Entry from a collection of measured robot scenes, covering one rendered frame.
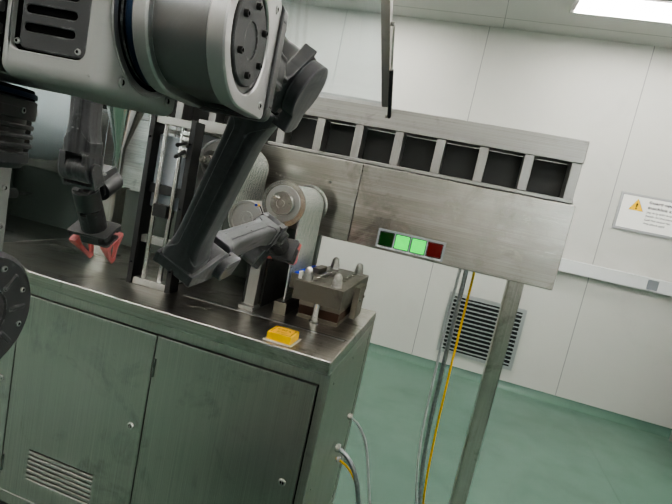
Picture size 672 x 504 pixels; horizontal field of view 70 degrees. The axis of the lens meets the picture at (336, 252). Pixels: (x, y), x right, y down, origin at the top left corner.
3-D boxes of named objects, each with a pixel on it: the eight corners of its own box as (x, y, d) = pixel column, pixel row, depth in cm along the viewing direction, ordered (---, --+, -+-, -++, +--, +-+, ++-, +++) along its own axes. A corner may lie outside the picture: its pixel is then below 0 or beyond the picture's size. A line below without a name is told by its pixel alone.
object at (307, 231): (286, 277, 156) (298, 221, 153) (309, 269, 179) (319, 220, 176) (288, 277, 156) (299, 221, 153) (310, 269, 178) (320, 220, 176)
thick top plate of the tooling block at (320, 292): (291, 297, 152) (295, 278, 151) (326, 280, 190) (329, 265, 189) (339, 310, 148) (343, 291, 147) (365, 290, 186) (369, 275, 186)
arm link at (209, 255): (183, 309, 80) (136, 272, 80) (227, 275, 92) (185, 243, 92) (313, 67, 57) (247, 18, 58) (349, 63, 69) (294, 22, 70)
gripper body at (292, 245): (293, 263, 139) (286, 253, 132) (261, 254, 141) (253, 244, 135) (300, 243, 141) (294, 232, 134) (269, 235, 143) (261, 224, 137)
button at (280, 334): (265, 339, 130) (267, 330, 130) (275, 332, 137) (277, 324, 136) (289, 346, 128) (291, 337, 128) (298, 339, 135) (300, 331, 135)
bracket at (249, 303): (237, 307, 153) (254, 213, 149) (245, 304, 159) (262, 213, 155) (251, 312, 152) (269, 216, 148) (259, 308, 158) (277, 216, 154)
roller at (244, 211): (225, 232, 160) (232, 196, 158) (257, 229, 184) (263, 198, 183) (258, 240, 157) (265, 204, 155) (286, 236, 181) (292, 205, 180)
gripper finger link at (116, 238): (103, 250, 124) (96, 219, 118) (128, 256, 123) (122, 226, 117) (86, 265, 119) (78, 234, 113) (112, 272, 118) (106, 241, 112)
